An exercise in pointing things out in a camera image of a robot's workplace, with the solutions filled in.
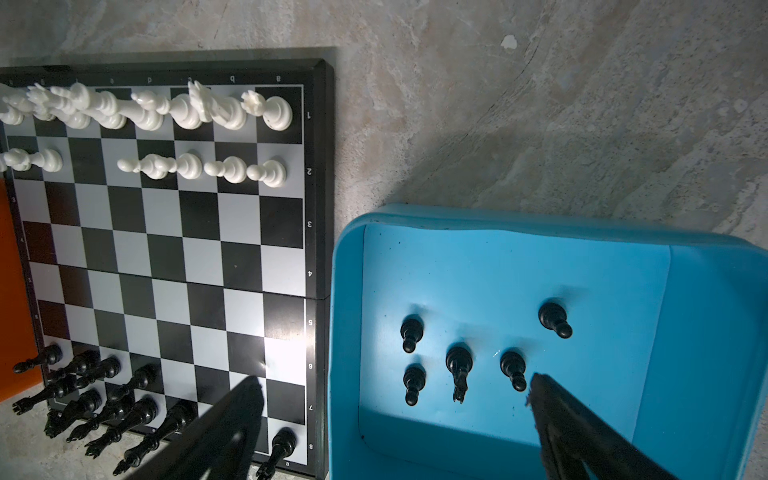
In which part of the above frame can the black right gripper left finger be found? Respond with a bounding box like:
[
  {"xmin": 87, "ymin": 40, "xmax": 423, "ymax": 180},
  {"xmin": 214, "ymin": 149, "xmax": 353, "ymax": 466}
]
[{"xmin": 129, "ymin": 376, "xmax": 264, "ymax": 479}]

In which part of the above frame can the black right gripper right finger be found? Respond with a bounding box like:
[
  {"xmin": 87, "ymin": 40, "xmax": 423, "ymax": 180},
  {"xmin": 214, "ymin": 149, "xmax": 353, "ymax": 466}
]
[{"xmin": 527, "ymin": 373, "xmax": 674, "ymax": 479}]

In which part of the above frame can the black chess king piece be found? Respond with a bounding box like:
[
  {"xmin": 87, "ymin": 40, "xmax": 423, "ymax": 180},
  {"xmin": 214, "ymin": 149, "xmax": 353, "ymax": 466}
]
[{"xmin": 113, "ymin": 400, "xmax": 197, "ymax": 476}]

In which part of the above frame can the black chess rook piece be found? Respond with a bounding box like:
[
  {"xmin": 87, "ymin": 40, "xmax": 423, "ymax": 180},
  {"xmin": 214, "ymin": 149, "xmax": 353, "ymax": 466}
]
[
  {"xmin": 12, "ymin": 375, "xmax": 77, "ymax": 415},
  {"xmin": 256, "ymin": 427, "xmax": 298, "ymax": 480}
]

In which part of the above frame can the black chess queen piece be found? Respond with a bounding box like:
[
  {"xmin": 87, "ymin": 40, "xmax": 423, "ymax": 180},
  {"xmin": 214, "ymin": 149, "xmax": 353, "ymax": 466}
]
[{"xmin": 85, "ymin": 396, "xmax": 159, "ymax": 458}]

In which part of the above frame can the black chess pawn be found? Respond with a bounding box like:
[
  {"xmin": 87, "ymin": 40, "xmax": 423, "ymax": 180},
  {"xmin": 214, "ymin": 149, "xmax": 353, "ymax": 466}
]
[
  {"xmin": 13, "ymin": 344, "xmax": 63, "ymax": 374},
  {"xmin": 400, "ymin": 314, "xmax": 424, "ymax": 354},
  {"xmin": 107, "ymin": 364, "xmax": 158, "ymax": 402},
  {"xmin": 500, "ymin": 350, "xmax": 527, "ymax": 392},
  {"xmin": 403, "ymin": 364, "xmax": 426, "ymax": 407},
  {"xmin": 75, "ymin": 356, "xmax": 121, "ymax": 389},
  {"xmin": 48, "ymin": 350, "xmax": 100, "ymax": 384},
  {"xmin": 538, "ymin": 301, "xmax": 573, "ymax": 339}
]

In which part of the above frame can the black chess bishop piece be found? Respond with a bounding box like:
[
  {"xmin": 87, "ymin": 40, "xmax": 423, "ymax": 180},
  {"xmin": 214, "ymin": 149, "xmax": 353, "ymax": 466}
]
[{"xmin": 66, "ymin": 395, "xmax": 134, "ymax": 443}]

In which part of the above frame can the black chess knight piece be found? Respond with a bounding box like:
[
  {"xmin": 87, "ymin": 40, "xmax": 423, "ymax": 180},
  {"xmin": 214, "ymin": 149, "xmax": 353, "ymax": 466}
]
[
  {"xmin": 44, "ymin": 389, "xmax": 103, "ymax": 438},
  {"xmin": 445, "ymin": 344, "xmax": 473, "ymax": 404}
]

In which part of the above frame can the black white chess board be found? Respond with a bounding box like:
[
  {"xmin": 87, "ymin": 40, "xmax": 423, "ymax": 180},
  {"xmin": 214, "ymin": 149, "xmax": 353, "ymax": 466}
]
[{"xmin": 1, "ymin": 59, "xmax": 335, "ymax": 479}]

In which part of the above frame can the white chess pawn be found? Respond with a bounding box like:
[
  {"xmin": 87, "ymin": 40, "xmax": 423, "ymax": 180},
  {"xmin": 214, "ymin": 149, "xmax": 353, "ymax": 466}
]
[
  {"xmin": 203, "ymin": 156, "xmax": 247, "ymax": 184},
  {"xmin": 246, "ymin": 159, "xmax": 287, "ymax": 188}
]

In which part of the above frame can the white chess knight piece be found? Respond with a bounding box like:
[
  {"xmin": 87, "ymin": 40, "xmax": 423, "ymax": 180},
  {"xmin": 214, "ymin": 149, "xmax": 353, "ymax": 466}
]
[{"xmin": 188, "ymin": 80, "xmax": 247, "ymax": 130}]

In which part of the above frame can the white chess rook piece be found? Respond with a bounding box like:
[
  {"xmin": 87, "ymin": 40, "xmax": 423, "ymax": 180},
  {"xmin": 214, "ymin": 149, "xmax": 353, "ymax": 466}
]
[{"xmin": 241, "ymin": 90, "xmax": 293, "ymax": 131}]

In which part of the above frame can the white chess king piece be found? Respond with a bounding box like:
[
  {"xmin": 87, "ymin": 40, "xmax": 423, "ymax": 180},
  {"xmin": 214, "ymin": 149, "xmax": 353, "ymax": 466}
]
[{"xmin": 26, "ymin": 83, "xmax": 126, "ymax": 130}]

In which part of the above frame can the blue plastic tray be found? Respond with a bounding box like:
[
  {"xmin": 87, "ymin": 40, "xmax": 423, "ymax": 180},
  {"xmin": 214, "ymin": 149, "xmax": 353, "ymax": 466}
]
[{"xmin": 328, "ymin": 204, "xmax": 767, "ymax": 479}]

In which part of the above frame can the orange plastic tray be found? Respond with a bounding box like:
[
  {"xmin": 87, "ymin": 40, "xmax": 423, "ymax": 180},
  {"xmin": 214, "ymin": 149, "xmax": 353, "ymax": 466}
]
[{"xmin": 1, "ymin": 181, "xmax": 42, "ymax": 401}]

